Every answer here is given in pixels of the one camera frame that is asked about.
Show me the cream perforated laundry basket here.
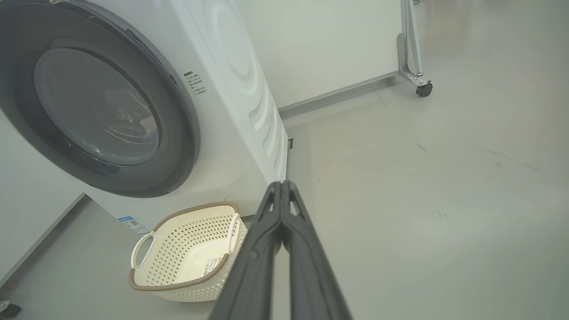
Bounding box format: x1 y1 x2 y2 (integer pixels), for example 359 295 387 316
128 201 249 303

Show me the product label sticker in basket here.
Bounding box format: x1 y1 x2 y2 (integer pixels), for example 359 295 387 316
202 256 224 279

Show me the blue energy label sticker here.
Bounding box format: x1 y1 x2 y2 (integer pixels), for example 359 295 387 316
117 215 151 236

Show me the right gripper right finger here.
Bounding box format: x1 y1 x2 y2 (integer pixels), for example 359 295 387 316
281 180 355 320

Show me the metal partition leg with caster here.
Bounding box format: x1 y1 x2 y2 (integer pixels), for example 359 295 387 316
397 0 433 98

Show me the round black glass washer door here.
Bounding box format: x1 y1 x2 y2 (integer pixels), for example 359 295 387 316
0 0 201 199

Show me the white partition panel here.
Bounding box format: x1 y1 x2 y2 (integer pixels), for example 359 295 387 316
236 0 403 114

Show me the white front-load washing machine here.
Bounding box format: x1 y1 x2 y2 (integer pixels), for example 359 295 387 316
0 0 290 236

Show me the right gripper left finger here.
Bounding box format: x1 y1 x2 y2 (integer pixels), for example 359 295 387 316
208 180 285 320

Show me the grey stand foot with caster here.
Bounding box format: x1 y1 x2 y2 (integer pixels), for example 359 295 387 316
0 300 22 320

